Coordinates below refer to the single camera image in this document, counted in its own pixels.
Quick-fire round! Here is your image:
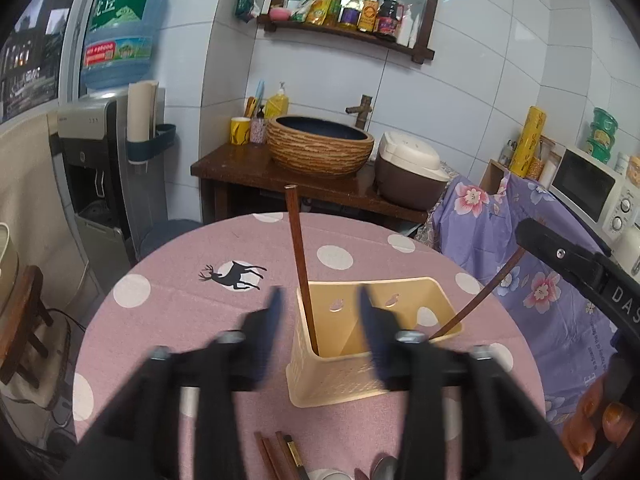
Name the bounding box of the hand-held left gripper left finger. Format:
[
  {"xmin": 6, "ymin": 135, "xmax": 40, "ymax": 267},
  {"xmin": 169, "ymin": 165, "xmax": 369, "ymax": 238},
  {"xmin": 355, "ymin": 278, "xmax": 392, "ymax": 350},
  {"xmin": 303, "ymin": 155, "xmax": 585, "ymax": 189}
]
[{"xmin": 65, "ymin": 285, "xmax": 286, "ymax": 480}]

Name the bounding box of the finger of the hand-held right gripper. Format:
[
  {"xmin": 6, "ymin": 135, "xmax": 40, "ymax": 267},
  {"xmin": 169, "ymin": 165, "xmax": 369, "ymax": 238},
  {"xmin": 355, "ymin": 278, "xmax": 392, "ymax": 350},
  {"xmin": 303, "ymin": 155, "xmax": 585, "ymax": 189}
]
[{"xmin": 516, "ymin": 218, "xmax": 612, "ymax": 287}]

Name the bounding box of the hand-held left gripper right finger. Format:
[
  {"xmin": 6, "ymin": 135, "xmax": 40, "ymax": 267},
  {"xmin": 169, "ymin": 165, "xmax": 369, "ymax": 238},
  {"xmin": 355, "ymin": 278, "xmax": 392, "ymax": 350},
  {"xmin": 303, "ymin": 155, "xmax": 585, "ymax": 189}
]
[{"xmin": 357, "ymin": 285, "xmax": 581, "ymax": 480}]

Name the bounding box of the cream plastic utensil basket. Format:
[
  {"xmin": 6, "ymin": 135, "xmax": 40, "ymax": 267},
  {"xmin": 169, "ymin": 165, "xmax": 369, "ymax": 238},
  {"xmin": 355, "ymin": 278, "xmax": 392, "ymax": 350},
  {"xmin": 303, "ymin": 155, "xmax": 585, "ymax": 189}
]
[{"xmin": 286, "ymin": 276, "xmax": 463, "ymax": 408}]

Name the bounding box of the brown wooden chopstick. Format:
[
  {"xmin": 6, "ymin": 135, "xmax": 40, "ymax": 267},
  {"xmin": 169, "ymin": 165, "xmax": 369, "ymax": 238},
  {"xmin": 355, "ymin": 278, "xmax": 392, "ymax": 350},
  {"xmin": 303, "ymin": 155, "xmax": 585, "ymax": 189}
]
[
  {"xmin": 274, "ymin": 430, "xmax": 302, "ymax": 480},
  {"xmin": 254, "ymin": 431, "xmax": 280, "ymax": 480},
  {"xmin": 284, "ymin": 185, "xmax": 321, "ymax": 356},
  {"xmin": 430, "ymin": 247, "xmax": 523, "ymax": 341}
]

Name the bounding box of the black chopstick with gold tip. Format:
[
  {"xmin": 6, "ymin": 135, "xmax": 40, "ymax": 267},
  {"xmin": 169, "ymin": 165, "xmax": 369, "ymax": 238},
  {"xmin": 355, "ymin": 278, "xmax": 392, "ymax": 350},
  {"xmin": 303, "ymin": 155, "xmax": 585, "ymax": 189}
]
[{"xmin": 284, "ymin": 435, "xmax": 313, "ymax": 480}]

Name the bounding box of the metal spoon with wooden handle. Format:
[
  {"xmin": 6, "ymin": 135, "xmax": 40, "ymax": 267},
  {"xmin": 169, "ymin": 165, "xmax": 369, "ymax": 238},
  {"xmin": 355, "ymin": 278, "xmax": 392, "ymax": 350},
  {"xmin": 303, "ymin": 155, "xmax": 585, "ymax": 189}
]
[{"xmin": 371, "ymin": 455, "xmax": 401, "ymax": 480}]

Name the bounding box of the person's right hand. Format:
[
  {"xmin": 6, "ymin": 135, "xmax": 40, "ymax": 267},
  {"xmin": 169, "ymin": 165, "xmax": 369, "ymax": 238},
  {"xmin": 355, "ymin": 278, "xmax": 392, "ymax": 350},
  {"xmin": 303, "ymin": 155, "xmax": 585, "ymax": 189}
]
[{"xmin": 561, "ymin": 371, "xmax": 629, "ymax": 457}]

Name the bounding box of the purple floral cloth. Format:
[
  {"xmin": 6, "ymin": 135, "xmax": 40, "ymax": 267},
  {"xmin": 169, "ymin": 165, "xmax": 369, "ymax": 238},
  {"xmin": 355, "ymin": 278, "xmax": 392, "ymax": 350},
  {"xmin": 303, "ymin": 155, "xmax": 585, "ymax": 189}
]
[{"xmin": 415, "ymin": 172, "xmax": 626, "ymax": 436}]

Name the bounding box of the white microwave oven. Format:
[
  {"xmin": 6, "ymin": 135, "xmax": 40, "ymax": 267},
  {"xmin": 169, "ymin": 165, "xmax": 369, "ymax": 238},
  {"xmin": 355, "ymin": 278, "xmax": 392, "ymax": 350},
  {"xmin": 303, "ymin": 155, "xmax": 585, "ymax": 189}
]
[{"xmin": 549, "ymin": 145, "xmax": 633, "ymax": 238}]

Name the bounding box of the wooden storage box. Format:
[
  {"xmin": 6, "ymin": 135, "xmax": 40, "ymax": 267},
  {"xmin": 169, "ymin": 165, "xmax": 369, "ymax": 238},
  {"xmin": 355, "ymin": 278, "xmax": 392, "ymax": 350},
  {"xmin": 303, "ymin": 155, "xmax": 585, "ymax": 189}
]
[{"xmin": 480, "ymin": 135, "xmax": 566, "ymax": 196}]

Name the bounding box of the yellow wrap roll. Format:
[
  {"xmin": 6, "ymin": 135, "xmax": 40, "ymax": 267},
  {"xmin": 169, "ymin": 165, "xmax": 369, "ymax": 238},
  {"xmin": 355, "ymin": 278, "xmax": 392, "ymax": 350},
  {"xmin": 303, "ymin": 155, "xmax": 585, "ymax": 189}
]
[{"xmin": 509, "ymin": 106, "xmax": 547, "ymax": 178}]

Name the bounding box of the stack of green bowls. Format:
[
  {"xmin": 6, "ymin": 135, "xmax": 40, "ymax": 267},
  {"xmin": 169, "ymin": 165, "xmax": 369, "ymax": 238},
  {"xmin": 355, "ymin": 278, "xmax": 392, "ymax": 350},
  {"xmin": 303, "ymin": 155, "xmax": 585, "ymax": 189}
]
[{"xmin": 585, "ymin": 107, "xmax": 620, "ymax": 163}]

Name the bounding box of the grey round stool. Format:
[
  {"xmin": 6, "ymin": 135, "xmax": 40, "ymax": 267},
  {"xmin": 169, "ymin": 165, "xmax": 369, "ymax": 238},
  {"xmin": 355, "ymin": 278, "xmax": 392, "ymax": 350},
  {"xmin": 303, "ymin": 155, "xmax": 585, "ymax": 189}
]
[{"xmin": 137, "ymin": 219, "xmax": 203, "ymax": 261}]

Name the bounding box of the brown and white rice cooker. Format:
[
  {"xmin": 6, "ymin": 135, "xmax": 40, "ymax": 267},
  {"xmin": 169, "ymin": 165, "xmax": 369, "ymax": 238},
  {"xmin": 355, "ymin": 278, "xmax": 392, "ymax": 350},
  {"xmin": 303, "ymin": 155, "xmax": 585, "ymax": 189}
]
[{"xmin": 374, "ymin": 131, "xmax": 451, "ymax": 211}]

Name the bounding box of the dark wooden counter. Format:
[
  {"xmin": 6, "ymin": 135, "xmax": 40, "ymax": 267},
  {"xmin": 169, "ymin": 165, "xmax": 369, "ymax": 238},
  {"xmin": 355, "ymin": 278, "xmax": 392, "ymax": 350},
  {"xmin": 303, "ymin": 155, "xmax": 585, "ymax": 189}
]
[{"xmin": 191, "ymin": 141, "xmax": 431, "ymax": 233}]

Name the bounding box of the woven pattern basin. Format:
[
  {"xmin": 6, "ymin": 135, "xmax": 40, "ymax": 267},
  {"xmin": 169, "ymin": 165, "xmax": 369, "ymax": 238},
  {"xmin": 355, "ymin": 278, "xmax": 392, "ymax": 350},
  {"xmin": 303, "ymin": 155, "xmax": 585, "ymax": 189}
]
[{"xmin": 266, "ymin": 115, "xmax": 375, "ymax": 178}]

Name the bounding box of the yellow cup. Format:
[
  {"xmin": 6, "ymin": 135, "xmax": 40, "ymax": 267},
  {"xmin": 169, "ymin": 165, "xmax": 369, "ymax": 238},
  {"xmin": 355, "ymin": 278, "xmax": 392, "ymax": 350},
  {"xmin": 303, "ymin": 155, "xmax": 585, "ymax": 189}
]
[{"xmin": 230, "ymin": 116, "xmax": 252, "ymax": 146}]

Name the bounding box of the bronze faucet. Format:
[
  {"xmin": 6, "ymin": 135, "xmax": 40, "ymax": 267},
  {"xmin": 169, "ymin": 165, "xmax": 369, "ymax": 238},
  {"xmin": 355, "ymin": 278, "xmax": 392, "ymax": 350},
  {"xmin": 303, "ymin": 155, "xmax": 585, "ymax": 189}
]
[{"xmin": 346, "ymin": 94, "xmax": 375, "ymax": 131}]

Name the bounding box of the blue cup holder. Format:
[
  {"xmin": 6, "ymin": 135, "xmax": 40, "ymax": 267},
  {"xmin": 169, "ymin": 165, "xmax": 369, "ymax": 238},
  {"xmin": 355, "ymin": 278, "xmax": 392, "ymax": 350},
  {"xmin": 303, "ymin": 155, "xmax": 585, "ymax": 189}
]
[{"xmin": 125, "ymin": 124, "xmax": 177, "ymax": 163}]

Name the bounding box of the yellow soap pump bottle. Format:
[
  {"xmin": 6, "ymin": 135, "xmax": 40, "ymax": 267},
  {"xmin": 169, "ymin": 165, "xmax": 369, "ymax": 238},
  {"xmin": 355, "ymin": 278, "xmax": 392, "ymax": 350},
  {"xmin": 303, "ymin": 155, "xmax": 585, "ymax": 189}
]
[{"xmin": 265, "ymin": 81, "xmax": 290, "ymax": 120}]

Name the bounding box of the dark wooden stool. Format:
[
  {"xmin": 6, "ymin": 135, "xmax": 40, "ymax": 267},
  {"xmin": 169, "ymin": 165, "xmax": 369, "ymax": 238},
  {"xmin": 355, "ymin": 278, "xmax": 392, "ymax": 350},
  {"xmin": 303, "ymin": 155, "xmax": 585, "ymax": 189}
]
[{"xmin": 0, "ymin": 265, "xmax": 53, "ymax": 386}]

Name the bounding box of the grey water dispenser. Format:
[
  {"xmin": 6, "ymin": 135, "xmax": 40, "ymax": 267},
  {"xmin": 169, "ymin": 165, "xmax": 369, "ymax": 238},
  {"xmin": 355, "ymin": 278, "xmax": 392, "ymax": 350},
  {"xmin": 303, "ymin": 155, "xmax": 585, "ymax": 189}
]
[{"xmin": 50, "ymin": 87, "xmax": 166, "ymax": 266}]

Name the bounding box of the beige paper cup tube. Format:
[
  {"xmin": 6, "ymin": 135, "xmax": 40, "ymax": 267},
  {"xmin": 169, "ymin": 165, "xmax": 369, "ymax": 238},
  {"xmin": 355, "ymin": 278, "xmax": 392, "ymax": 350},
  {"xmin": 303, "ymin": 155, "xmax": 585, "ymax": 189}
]
[{"xmin": 127, "ymin": 81, "xmax": 160, "ymax": 142}]

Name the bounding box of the white squeeze bottle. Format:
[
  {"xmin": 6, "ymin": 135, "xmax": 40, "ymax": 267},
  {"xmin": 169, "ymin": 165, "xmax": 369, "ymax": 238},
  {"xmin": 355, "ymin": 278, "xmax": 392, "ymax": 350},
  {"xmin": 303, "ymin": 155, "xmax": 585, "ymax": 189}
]
[{"xmin": 397, "ymin": 5, "xmax": 418, "ymax": 47}]

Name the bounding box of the cream electric pot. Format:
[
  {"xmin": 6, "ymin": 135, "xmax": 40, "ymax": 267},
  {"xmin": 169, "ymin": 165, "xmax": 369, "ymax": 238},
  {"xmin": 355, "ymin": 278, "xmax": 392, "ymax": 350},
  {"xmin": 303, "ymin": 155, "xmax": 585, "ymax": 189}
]
[{"xmin": 0, "ymin": 222, "xmax": 21, "ymax": 311}]

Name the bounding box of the dark sauce bottle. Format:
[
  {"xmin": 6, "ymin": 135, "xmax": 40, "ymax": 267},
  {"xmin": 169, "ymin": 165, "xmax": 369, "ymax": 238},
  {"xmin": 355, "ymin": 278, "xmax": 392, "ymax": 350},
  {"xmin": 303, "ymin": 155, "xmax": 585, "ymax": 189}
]
[{"xmin": 376, "ymin": 0, "xmax": 403, "ymax": 38}]

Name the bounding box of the wooden framed mirror shelf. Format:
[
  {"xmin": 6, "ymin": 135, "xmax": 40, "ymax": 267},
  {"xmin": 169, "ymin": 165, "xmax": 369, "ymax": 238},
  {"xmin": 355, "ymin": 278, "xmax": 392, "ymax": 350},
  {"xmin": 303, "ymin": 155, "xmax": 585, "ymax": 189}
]
[{"xmin": 257, "ymin": 0, "xmax": 446, "ymax": 63}]

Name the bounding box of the orange label bottle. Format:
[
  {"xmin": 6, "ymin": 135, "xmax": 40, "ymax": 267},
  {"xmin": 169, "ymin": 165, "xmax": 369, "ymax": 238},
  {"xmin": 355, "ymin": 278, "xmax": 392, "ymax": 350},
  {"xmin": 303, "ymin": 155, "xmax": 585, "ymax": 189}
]
[{"xmin": 359, "ymin": 0, "xmax": 380, "ymax": 33}]

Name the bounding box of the purple label bottle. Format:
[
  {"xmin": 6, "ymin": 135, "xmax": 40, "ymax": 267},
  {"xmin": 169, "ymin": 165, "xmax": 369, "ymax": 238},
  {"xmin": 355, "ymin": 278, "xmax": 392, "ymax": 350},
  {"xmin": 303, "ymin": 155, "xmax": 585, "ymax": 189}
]
[{"xmin": 340, "ymin": 0, "xmax": 365, "ymax": 30}]

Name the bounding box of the yellow seasoning packet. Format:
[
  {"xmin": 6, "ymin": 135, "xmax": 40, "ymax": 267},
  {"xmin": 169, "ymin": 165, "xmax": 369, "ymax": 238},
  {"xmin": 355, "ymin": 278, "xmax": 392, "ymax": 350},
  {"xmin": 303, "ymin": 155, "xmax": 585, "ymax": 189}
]
[{"xmin": 305, "ymin": 0, "xmax": 333, "ymax": 25}]

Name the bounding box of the blue water jug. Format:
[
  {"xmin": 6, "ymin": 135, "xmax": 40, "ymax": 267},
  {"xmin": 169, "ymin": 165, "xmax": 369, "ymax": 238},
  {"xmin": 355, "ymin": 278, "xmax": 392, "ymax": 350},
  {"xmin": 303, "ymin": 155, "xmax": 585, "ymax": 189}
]
[{"xmin": 80, "ymin": 0, "xmax": 170, "ymax": 92}]

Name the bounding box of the window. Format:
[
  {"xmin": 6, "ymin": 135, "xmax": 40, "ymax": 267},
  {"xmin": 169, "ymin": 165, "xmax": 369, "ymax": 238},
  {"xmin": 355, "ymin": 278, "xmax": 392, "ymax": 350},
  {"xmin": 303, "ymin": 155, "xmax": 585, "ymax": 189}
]
[{"xmin": 0, "ymin": 0, "xmax": 91, "ymax": 123}]

